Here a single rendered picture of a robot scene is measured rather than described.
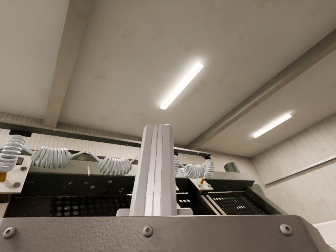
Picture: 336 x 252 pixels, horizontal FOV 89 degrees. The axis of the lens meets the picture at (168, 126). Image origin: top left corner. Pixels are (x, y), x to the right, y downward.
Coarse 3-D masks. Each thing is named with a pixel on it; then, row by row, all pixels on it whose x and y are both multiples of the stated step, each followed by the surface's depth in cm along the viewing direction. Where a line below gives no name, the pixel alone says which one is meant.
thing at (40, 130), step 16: (16, 128) 50; (32, 128) 52; (48, 128) 54; (128, 144) 69; (32, 160) 50; (48, 160) 54; (64, 160) 52; (112, 160) 60; (128, 160) 64; (192, 176) 81
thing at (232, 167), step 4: (228, 164) 475; (232, 164) 471; (236, 164) 477; (224, 168) 487; (228, 168) 471; (232, 168) 465; (236, 168) 466; (236, 172) 458; (256, 184) 416; (256, 188) 412; (260, 188) 421; (260, 192) 405
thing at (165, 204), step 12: (168, 132) 10; (168, 144) 9; (156, 156) 9; (168, 156) 9; (156, 168) 8; (168, 168) 8; (156, 180) 7; (168, 180) 7; (156, 192) 7; (168, 192) 7; (156, 204) 7; (168, 204) 7
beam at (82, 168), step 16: (32, 176) 57; (48, 176) 59; (64, 176) 62; (80, 176) 64; (96, 176) 67; (112, 176) 71; (128, 176) 75; (176, 176) 90; (224, 176) 116; (240, 176) 127; (32, 192) 59; (48, 192) 61; (64, 192) 64; (80, 192) 67; (96, 192) 70; (112, 192) 74; (128, 192) 78; (176, 192) 93
